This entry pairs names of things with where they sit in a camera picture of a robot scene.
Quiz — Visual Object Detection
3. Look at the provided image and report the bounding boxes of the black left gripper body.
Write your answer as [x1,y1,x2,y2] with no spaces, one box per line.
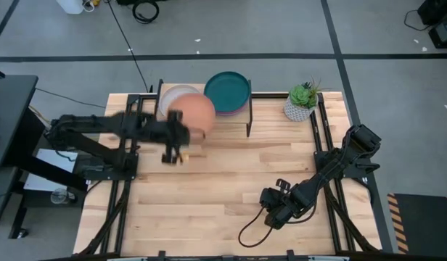
[150,110,192,165]

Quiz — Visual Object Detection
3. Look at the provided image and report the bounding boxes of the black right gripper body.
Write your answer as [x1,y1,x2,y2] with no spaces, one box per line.
[275,178,313,220]

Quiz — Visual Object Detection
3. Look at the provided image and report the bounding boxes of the terracotta plate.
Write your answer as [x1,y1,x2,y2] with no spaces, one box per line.
[168,93,216,145]

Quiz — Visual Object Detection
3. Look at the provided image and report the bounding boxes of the large beige plate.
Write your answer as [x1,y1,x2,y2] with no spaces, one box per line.
[158,84,202,117]

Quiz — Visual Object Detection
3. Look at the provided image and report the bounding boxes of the pink plate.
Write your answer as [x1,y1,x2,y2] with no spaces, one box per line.
[214,107,247,117]

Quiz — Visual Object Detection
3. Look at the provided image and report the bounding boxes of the dark teal plate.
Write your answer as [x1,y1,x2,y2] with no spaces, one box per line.
[203,71,251,113]

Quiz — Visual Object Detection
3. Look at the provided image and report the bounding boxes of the succulent in white patterned pot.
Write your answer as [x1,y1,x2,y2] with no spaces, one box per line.
[283,77,328,123]

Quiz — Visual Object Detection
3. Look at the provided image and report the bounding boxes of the white box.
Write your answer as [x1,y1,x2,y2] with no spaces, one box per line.
[22,147,80,192]

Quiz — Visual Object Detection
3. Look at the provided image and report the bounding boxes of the clear round cup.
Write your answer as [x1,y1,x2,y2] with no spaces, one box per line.
[50,188,70,205]

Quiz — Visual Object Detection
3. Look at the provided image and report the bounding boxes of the black mat with hazard stripes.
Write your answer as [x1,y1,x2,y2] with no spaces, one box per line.
[386,192,447,255]

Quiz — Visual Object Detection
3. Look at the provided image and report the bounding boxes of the black desk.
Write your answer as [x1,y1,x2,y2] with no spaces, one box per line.
[0,74,87,240]

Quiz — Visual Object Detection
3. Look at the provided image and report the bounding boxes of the white bin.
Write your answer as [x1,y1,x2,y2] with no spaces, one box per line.
[55,0,86,15]

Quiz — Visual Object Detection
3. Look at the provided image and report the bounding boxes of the black equipment case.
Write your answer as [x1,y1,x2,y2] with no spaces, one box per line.
[416,0,447,50]

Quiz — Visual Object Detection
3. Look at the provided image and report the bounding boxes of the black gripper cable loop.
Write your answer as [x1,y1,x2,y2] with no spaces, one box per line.
[238,204,317,249]

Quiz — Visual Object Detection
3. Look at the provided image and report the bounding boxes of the wooden shelf with black frame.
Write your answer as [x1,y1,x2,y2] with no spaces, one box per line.
[154,78,254,138]

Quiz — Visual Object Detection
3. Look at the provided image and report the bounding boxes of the black table rig frame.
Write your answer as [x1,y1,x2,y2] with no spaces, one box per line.
[38,92,447,261]

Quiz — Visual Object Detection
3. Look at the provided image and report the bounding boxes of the thin black floor cable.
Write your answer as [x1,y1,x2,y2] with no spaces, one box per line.
[34,88,107,109]

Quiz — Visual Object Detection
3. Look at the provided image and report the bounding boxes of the coiled black cable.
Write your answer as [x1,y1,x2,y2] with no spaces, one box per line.
[131,0,160,25]

